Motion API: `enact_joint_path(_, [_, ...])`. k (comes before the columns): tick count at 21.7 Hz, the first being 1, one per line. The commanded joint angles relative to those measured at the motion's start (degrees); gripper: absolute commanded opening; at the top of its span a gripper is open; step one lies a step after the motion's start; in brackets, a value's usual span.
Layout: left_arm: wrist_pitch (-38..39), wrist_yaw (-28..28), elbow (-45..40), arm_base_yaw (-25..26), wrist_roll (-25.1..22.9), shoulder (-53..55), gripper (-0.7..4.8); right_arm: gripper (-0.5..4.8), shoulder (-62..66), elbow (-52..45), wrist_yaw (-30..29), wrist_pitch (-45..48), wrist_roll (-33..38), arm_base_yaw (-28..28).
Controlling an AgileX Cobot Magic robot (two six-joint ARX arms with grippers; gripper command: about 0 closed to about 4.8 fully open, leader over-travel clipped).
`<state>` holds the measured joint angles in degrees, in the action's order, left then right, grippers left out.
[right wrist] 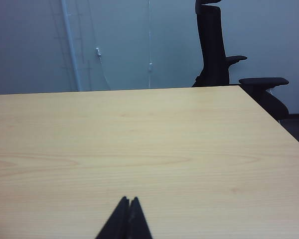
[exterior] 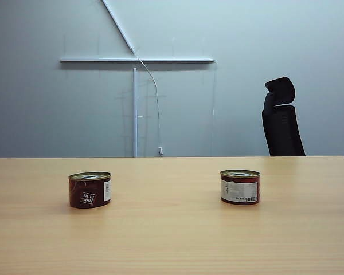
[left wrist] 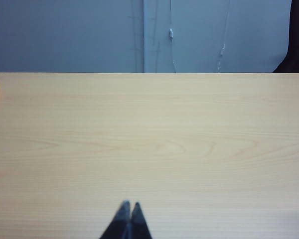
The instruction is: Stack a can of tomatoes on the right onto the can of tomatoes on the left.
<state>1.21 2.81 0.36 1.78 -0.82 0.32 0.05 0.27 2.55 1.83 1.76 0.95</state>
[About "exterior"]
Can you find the white-labelled red tomato can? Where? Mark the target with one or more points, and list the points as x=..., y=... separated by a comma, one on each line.
x=240, y=189

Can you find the dark red tomato can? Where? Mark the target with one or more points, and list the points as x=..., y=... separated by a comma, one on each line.
x=86, y=190

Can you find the black office chair backrest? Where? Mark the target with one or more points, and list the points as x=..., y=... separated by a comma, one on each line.
x=283, y=131

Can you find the black office chair headrest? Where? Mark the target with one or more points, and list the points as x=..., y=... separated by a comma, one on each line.
x=282, y=90

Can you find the white vertical wall conduit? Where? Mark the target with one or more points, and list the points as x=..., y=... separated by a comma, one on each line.
x=135, y=114

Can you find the white horizontal wall conduit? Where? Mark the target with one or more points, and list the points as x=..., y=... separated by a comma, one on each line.
x=132, y=60

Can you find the white diagonal wall conduit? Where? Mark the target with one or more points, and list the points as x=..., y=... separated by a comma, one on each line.
x=117, y=23

